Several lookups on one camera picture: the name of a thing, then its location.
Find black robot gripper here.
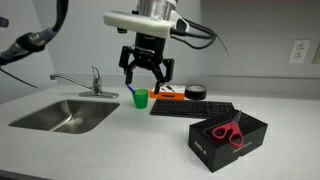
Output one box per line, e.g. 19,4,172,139
119,33,174,95

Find blue pen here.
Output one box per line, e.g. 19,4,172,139
127,85,135,94

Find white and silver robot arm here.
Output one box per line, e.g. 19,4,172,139
119,0,175,95

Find green plastic cup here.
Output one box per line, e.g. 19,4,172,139
133,89,149,109

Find orange and white box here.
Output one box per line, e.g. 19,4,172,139
149,84,185,100

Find black keyboard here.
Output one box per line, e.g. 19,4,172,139
150,99,235,119

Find chrome faucet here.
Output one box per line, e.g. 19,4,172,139
49,65,119,99

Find black tape roll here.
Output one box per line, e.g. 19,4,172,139
185,85,207,100

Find stainless steel sink basin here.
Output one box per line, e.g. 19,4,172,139
9,100,120,134

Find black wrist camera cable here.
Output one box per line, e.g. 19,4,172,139
170,17,230,56

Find black ZED camera box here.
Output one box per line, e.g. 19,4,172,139
188,110,268,172

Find red handled scissors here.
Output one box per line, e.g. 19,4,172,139
211,111,244,148

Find black cable bundle with sleeve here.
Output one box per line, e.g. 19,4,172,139
0,0,70,90

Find white wall power outlet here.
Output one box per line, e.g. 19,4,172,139
288,40,310,64

